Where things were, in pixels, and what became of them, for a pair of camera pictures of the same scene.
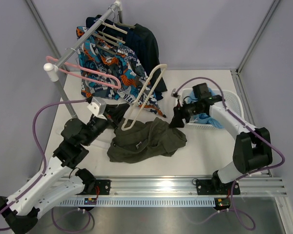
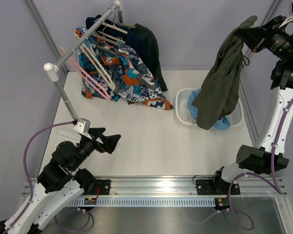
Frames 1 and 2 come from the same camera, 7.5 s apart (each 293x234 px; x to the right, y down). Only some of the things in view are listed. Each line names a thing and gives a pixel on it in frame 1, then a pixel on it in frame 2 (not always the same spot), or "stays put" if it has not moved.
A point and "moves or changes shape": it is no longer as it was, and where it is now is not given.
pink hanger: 115,86 moves or changes shape
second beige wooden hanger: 114,27 stays put
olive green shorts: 134,141 → 219,92
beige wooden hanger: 153,70 → 94,66
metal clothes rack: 52,69 stays put
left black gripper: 110,120 → 109,142
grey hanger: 108,39 stays put
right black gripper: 177,122 → 258,38
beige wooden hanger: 131,26 stays put
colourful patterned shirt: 111,70 stays put
